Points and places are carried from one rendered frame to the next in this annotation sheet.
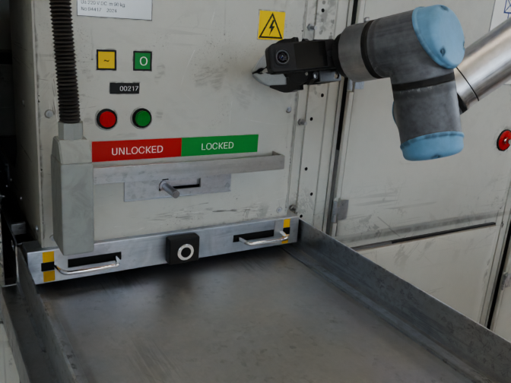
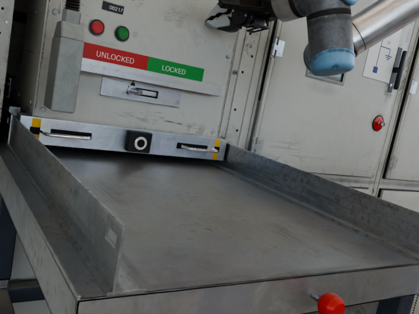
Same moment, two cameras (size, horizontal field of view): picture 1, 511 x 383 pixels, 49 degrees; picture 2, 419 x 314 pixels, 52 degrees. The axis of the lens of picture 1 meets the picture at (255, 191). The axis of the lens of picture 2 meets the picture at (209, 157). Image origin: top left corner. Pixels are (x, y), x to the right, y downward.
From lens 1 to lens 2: 0.28 m
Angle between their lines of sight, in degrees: 9
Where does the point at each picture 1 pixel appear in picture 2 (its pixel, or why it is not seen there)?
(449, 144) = (345, 58)
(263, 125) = (208, 63)
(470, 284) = not seen: hidden behind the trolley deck
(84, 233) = (70, 96)
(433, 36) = not seen: outside the picture
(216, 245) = (163, 146)
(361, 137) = (277, 94)
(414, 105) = (322, 27)
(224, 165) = (178, 81)
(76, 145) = (74, 27)
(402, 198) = (302, 149)
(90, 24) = not seen: outside the picture
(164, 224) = (127, 121)
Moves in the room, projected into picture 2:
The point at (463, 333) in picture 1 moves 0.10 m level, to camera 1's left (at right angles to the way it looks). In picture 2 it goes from (347, 201) to (298, 192)
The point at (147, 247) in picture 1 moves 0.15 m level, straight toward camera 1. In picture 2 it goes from (111, 134) to (110, 144)
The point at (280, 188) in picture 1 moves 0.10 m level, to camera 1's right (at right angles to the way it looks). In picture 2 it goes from (215, 115) to (250, 122)
